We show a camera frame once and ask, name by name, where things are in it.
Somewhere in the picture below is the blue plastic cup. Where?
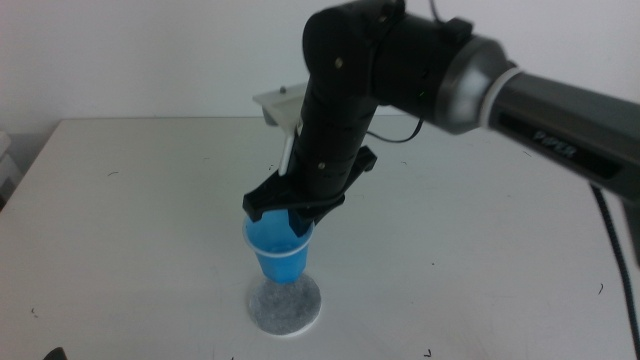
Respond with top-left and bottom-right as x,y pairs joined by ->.
242,208 -> 315,285

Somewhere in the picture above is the round grey felt cup mat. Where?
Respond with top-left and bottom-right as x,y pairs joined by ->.
247,272 -> 323,337

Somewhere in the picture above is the white camera cable plug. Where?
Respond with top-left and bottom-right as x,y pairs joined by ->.
278,122 -> 303,177

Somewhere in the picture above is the clear wrist camera mount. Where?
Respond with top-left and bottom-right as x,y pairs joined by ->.
252,83 -> 309,127

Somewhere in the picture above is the thin black cable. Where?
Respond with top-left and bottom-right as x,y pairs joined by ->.
366,115 -> 425,145

